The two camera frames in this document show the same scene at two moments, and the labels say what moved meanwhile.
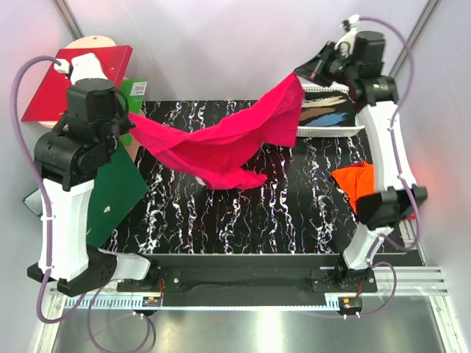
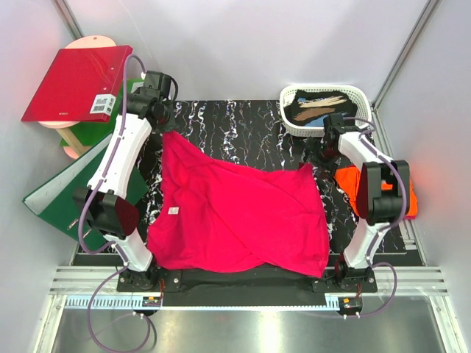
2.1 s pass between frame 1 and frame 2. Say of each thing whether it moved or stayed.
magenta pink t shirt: moved
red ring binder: stayed
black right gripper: moved
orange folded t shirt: stayed
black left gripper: moved
